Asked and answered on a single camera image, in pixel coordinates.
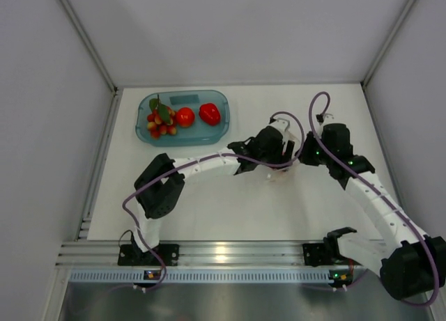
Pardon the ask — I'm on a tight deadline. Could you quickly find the grey slotted cable duct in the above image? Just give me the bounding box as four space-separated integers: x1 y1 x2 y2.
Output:
70 269 351 284

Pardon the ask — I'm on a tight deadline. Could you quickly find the aluminium frame post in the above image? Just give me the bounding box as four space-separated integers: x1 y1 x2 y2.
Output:
360 0 419 91
57 0 117 93

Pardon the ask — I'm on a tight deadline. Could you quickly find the clear zip top bag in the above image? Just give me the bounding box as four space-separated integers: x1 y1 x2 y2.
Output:
260 131 302 185

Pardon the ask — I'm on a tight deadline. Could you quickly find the aluminium frame post right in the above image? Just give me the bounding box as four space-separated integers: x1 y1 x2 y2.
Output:
360 0 419 91

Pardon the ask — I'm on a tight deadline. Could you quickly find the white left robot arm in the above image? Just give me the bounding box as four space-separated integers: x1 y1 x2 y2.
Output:
132 119 295 265

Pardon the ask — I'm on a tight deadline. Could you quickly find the teal plastic bin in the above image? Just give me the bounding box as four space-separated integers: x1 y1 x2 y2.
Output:
135 90 230 147

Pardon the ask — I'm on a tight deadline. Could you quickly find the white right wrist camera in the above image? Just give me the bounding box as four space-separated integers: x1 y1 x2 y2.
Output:
316 113 336 125

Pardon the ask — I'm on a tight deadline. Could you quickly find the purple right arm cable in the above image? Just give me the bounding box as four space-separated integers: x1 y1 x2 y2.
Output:
309 92 440 307

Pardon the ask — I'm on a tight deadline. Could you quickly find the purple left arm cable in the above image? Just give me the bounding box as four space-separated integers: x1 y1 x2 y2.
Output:
120 111 307 289

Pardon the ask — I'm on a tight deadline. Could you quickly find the red fake cherry bunch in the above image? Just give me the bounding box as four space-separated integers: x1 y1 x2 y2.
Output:
146 95 177 139

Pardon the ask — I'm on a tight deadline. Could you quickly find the aluminium frame post left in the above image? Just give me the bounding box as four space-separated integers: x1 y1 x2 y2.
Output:
57 0 117 93

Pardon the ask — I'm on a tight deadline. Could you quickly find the red fake tomato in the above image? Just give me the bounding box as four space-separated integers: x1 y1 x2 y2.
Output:
175 107 195 128

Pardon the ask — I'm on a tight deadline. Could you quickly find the aluminium mounting rail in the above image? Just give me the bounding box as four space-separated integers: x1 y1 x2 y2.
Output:
55 240 394 267

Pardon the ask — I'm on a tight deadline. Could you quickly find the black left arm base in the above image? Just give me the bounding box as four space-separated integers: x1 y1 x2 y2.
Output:
117 244 179 267

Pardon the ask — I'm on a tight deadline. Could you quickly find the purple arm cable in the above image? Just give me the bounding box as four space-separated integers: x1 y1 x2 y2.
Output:
120 111 307 289
309 92 440 307

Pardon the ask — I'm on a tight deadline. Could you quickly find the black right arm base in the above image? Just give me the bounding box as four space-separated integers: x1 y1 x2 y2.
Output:
302 242 344 267

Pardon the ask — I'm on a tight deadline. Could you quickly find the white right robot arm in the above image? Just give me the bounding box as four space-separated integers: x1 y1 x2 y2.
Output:
299 123 445 300

